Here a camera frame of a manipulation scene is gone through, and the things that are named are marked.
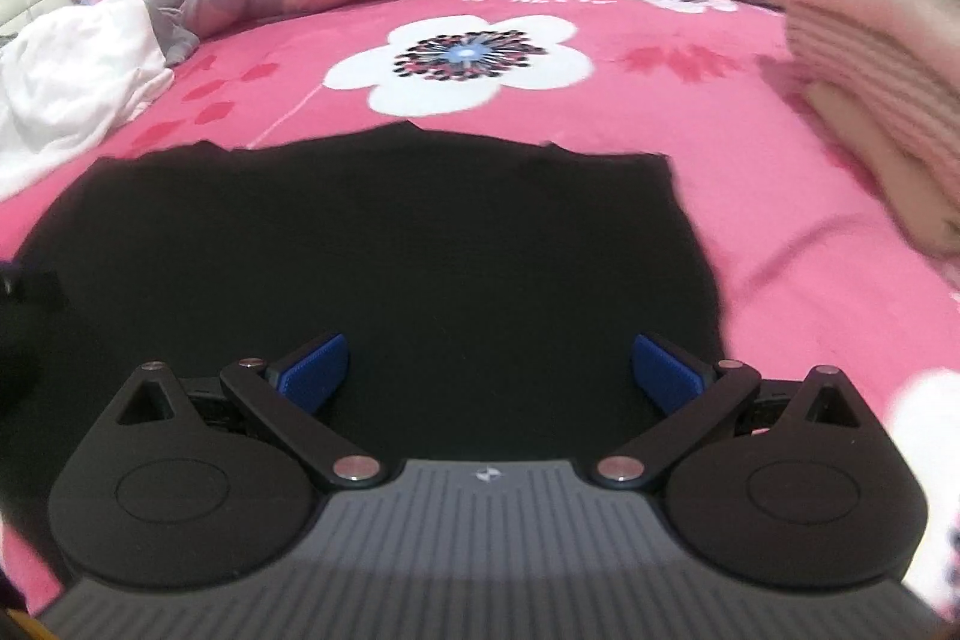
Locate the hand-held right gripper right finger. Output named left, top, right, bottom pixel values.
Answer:
left=589, top=332, right=863, bottom=489

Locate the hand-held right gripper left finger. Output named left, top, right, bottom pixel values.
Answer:
left=116, top=332, right=388, bottom=491

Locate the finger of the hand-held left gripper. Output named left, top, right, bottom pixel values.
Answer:
left=0, top=261, right=62, bottom=313

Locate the black printed t-shirt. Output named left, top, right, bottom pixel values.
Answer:
left=0, top=121, right=726, bottom=515

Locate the white crumpled garment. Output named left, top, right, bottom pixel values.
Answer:
left=0, top=0, right=176, bottom=204

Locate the pink flower print blanket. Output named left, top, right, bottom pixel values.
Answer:
left=0, top=0, right=960, bottom=615

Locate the beige folded garment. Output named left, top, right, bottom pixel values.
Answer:
left=805, top=83, right=960, bottom=290

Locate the pink checked folded garment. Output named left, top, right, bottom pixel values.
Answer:
left=783, top=0, right=960, bottom=178

